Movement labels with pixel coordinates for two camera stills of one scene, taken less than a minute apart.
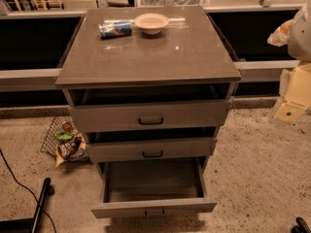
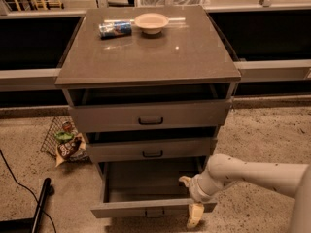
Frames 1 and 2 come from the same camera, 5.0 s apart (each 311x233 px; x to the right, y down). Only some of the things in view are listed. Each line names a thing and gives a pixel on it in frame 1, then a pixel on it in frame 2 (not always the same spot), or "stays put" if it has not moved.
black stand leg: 28,225 stays put
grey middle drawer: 151,149 stays put
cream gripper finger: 285,113 to 195,213
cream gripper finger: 280,36 to 187,181
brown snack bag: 72,149 stays put
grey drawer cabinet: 149,86 stays put
